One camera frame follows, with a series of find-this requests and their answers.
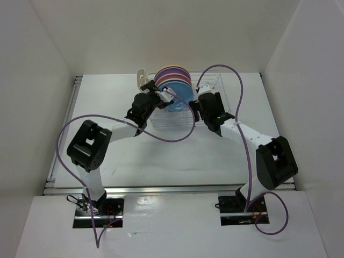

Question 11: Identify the blue plastic plate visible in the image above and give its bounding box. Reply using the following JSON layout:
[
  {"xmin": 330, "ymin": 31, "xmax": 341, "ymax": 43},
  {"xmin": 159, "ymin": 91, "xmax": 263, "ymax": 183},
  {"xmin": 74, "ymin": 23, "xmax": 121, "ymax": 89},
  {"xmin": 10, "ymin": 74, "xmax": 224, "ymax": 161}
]
[{"xmin": 158, "ymin": 82, "xmax": 194, "ymax": 112}]

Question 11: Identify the pink plastic plate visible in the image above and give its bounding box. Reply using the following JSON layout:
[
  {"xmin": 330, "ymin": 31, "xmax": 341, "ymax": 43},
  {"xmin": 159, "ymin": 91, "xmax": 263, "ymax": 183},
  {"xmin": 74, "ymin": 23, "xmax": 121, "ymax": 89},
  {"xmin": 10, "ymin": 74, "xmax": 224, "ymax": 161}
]
[{"xmin": 155, "ymin": 74, "xmax": 192, "ymax": 85}]

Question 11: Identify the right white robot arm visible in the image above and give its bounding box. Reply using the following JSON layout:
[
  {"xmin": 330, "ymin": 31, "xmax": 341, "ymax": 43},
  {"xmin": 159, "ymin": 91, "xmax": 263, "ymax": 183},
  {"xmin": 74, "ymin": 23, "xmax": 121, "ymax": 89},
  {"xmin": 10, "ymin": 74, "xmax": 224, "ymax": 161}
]
[{"xmin": 189, "ymin": 92, "xmax": 298, "ymax": 211}]

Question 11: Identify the purple cable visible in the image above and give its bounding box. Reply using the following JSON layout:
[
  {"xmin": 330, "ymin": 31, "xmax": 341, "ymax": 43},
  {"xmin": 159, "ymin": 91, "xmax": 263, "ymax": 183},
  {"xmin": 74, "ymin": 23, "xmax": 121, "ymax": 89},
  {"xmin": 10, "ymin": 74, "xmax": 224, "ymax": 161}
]
[
  {"xmin": 195, "ymin": 64, "xmax": 290, "ymax": 236},
  {"xmin": 56, "ymin": 87, "xmax": 195, "ymax": 248}
]

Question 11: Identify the white wire dish rack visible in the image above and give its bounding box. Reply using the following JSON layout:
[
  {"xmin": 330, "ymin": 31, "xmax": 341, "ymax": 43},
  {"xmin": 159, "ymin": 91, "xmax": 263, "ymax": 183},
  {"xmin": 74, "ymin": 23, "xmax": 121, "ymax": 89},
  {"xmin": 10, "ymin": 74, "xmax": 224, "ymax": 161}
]
[{"xmin": 146, "ymin": 70, "xmax": 232, "ymax": 130}]

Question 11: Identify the cream plastic plate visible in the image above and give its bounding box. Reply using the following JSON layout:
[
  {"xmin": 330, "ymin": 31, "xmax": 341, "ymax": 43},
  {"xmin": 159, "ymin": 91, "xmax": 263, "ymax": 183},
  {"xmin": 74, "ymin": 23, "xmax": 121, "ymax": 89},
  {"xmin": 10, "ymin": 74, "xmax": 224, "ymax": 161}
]
[{"xmin": 158, "ymin": 78, "xmax": 192, "ymax": 88}]

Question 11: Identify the cream cutlery holder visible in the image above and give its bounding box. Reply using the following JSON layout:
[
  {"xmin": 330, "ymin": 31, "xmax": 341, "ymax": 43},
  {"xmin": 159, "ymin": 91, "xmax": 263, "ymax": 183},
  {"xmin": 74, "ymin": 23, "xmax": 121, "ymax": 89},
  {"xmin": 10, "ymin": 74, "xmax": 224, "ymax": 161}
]
[{"xmin": 137, "ymin": 68, "xmax": 148, "ymax": 92}]

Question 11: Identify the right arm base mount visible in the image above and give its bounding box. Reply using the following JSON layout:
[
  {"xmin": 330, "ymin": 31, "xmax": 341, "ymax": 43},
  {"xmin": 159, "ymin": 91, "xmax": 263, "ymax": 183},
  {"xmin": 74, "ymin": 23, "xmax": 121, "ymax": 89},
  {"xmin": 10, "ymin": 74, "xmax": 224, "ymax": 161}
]
[{"xmin": 214, "ymin": 196, "xmax": 267, "ymax": 216}]

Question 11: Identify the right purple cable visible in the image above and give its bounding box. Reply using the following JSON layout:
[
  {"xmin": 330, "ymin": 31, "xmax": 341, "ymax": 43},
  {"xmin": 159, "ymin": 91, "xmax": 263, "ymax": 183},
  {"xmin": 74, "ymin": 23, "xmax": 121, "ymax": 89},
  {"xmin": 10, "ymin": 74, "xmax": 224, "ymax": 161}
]
[{"xmin": 195, "ymin": 64, "xmax": 290, "ymax": 236}]

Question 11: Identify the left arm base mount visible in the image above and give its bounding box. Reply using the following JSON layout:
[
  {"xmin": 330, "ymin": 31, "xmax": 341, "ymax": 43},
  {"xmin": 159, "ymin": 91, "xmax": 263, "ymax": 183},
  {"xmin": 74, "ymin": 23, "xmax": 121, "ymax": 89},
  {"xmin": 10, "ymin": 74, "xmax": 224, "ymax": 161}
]
[{"xmin": 66, "ymin": 195, "xmax": 124, "ymax": 220}]

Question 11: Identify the purple plastic plate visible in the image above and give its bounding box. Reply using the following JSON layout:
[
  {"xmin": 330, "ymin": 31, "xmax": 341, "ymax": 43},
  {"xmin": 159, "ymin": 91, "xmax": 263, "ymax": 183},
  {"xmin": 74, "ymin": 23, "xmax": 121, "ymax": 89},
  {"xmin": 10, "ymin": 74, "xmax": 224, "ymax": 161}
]
[{"xmin": 154, "ymin": 68, "xmax": 191, "ymax": 81}]

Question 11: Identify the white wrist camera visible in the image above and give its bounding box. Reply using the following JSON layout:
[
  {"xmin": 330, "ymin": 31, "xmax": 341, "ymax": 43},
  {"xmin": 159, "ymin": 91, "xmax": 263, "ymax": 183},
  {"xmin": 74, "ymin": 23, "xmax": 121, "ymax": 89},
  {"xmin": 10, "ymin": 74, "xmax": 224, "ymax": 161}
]
[
  {"xmin": 157, "ymin": 88, "xmax": 175, "ymax": 103},
  {"xmin": 196, "ymin": 83, "xmax": 211, "ymax": 95}
]

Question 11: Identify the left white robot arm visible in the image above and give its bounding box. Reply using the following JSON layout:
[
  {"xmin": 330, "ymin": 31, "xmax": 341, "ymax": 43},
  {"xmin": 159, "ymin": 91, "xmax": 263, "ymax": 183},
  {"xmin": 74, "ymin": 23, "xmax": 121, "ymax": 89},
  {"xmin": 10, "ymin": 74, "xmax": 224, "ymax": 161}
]
[{"xmin": 67, "ymin": 81, "xmax": 174, "ymax": 214}]

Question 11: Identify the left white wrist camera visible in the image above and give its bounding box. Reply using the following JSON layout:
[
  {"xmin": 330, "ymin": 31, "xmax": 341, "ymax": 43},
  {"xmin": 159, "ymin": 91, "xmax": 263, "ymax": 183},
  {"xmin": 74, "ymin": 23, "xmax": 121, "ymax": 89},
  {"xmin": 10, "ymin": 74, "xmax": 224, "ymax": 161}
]
[{"xmin": 157, "ymin": 88, "xmax": 175, "ymax": 103}]

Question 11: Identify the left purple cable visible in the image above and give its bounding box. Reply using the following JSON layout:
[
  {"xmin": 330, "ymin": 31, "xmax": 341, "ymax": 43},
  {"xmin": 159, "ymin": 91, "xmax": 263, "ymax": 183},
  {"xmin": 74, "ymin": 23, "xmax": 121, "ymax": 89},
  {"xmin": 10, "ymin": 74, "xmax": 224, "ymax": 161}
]
[{"xmin": 56, "ymin": 87, "xmax": 195, "ymax": 248}]

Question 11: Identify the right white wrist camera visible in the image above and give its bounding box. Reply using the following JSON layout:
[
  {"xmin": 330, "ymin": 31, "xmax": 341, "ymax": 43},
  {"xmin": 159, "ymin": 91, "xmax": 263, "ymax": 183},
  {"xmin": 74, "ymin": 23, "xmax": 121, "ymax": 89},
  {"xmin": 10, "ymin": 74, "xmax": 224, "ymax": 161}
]
[{"xmin": 196, "ymin": 83, "xmax": 211, "ymax": 95}]

